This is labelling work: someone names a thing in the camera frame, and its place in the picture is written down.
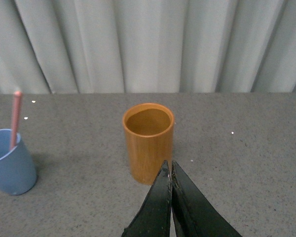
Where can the pink chopstick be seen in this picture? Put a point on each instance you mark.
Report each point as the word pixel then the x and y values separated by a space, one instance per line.
pixel 16 108

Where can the blue plastic cup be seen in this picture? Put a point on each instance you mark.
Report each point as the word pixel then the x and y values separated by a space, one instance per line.
pixel 17 170

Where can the white pleated curtain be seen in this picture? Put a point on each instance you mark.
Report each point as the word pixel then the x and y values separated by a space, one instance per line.
pixel 109 46

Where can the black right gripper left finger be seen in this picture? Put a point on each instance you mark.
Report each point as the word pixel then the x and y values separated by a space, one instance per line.
pixel 153 218

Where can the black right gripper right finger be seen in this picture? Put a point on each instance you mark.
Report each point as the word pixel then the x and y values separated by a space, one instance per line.
pixel 193 214

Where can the bamboo chopstick holder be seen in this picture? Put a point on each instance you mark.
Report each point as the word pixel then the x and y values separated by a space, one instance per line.
pixel 148 129

